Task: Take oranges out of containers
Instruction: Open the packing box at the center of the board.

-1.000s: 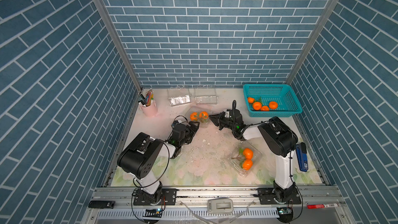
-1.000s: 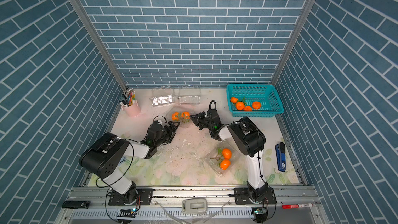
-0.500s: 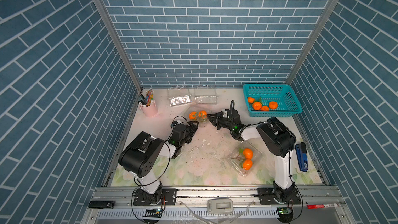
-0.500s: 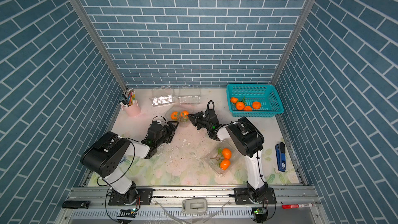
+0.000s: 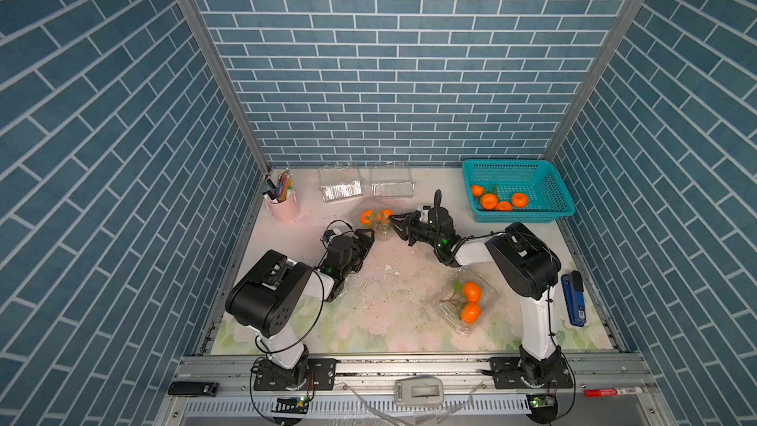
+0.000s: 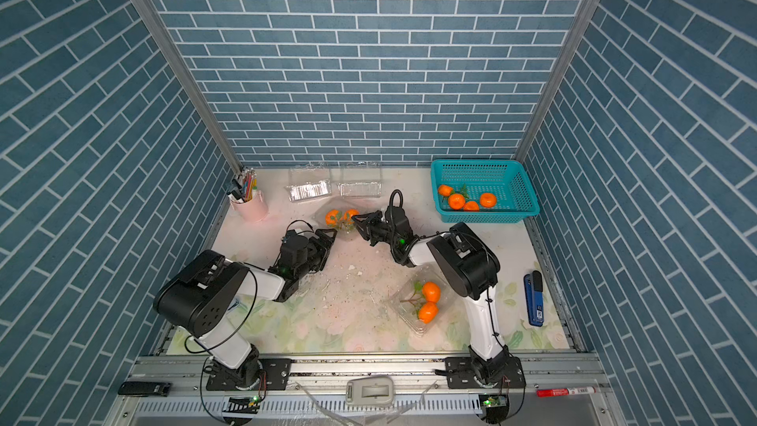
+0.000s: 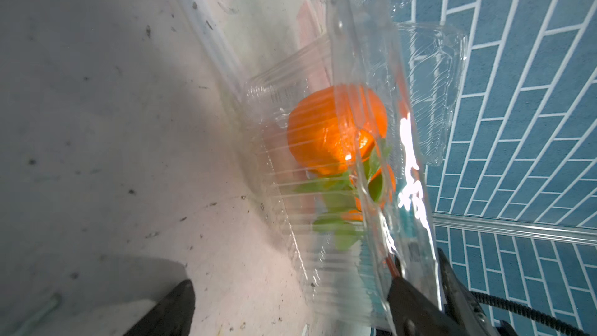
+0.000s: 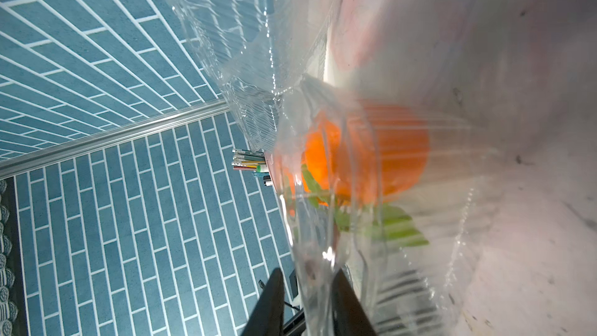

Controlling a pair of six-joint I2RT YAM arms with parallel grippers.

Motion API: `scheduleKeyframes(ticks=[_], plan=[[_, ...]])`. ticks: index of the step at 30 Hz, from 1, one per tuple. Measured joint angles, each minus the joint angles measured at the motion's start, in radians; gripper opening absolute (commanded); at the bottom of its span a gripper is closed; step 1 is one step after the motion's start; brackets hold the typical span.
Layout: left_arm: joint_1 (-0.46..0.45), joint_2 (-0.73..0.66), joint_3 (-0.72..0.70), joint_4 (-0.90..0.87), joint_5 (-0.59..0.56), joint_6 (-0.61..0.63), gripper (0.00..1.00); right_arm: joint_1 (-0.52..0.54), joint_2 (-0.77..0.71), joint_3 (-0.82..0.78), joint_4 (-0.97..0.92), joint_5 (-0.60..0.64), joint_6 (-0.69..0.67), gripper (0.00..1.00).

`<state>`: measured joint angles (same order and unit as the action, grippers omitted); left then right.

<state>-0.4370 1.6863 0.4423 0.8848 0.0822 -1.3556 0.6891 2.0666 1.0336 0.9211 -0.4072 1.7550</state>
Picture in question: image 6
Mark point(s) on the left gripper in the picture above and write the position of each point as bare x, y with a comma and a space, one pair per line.
323, 250

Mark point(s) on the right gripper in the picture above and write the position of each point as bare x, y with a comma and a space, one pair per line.
374, 222

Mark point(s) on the clear clamshell container front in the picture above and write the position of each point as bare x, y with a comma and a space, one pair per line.
408, 299

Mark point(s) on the orange front container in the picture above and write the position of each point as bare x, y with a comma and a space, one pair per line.
431, 292
428, 312

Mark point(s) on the teal plastic basket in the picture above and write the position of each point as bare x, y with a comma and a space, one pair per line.
508, 180

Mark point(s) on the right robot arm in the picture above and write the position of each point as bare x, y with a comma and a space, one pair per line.
471, 270

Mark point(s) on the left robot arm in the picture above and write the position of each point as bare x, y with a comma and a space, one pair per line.
200, 295

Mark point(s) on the pink pen cup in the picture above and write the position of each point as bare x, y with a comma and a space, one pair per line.
252, 210

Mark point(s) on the pens in cup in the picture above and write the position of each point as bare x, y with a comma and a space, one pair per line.
243, 187

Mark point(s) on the blue stapler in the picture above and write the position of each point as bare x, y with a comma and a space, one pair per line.
533, 288

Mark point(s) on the red marker pen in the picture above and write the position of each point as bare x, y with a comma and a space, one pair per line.
554, 393

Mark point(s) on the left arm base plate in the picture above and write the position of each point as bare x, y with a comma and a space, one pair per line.
256, 375

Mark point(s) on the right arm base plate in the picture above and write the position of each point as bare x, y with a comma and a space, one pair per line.
467, 373

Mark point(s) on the black device on rail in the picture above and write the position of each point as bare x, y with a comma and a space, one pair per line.
141, 389

